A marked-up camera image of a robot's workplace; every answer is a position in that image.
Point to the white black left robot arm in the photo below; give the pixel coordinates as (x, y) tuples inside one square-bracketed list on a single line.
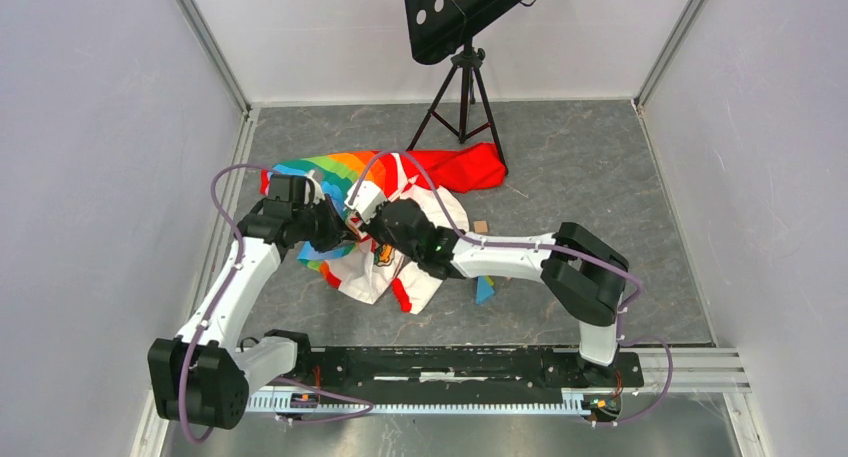
[(200, 378)]

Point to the rainbow cartoon zip jacket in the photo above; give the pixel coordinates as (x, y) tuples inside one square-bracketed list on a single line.
[(365, 270)]

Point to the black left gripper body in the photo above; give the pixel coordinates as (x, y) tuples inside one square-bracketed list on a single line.
[(318, 225)]

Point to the black music stand tripod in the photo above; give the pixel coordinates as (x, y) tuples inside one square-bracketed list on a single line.
[(445, 29)]

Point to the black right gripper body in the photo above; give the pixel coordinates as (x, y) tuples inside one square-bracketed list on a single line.
[(378, 229)]

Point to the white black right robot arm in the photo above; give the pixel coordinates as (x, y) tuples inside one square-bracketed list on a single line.
[(585, 275)]

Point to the blue triangular block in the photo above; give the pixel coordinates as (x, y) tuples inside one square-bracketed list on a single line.
[(485, 289)]

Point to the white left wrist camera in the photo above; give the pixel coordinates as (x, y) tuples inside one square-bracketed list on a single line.
[(317, 179)]

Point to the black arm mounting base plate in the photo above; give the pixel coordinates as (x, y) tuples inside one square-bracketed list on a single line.
[(461, 374)]

